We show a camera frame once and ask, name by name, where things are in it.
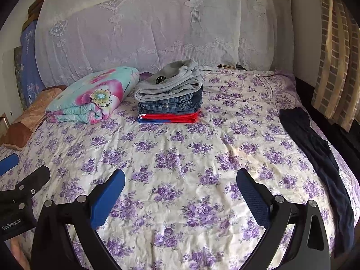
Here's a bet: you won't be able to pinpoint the folded red blue garment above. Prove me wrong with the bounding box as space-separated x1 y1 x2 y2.
137 112 199 124

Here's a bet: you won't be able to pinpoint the folded floral teal blanket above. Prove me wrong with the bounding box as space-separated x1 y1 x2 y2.
46 66 140 124

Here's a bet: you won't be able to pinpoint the purple floral bedspread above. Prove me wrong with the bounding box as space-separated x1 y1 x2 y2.
0 65 360 270

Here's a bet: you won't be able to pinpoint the folded blue denim jeans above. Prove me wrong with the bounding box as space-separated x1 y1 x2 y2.
137 87 203 115

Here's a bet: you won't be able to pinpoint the orange brown pillow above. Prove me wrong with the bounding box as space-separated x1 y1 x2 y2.
2 85 67 151

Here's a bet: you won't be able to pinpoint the blue patterned pillow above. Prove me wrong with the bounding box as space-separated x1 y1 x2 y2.
20 20 45 107

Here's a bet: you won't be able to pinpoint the white lace headboard cover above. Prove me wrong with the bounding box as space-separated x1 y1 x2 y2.
35 0 294 87

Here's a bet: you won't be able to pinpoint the person's left hand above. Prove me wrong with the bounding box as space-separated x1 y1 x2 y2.
10 237 31 270

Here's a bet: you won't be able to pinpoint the striped beige curtain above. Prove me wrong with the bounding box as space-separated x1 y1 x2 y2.
312 0 359 132

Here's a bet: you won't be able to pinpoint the grey fleece sweatpants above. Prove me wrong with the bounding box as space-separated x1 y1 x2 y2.
134 60 203 102

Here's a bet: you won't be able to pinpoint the dark navy pants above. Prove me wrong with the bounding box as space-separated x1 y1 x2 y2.
279 107 355 257

